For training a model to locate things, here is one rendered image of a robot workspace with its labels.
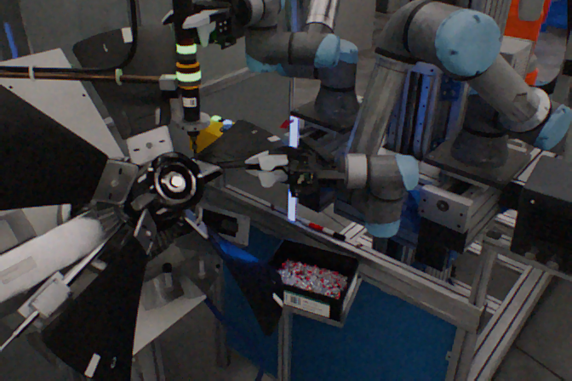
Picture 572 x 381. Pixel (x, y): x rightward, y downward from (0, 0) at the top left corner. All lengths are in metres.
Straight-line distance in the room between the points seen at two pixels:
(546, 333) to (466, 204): 1.30
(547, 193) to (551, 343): 1.59
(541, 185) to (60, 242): 0.90
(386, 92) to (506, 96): 0.26
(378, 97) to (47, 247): 0.73
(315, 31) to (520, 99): 0.48
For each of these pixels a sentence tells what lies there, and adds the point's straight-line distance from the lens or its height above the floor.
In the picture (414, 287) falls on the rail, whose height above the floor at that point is 0.84.
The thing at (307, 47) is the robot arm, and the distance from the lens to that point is 1.18.
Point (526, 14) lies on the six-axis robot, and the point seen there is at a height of 0.79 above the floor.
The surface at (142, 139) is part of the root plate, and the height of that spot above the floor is 1.26.
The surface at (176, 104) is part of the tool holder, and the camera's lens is 1.03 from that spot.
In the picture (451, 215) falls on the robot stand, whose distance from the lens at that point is 1.45.
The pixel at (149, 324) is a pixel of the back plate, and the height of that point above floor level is 0.86.
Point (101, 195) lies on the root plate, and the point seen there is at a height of 1.20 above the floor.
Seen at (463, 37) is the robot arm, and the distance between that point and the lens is 1.03.
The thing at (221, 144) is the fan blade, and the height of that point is 1.19.
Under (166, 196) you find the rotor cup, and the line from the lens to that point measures 0.99.
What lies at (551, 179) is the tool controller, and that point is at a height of 1.24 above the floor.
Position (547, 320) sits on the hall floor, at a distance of 2.70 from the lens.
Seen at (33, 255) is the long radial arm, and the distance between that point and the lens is 1.05.
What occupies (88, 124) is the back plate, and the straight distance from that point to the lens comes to 1.30.
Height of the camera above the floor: 1.73
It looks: 29 degrees down
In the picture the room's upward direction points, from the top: 1 degrees clockwise
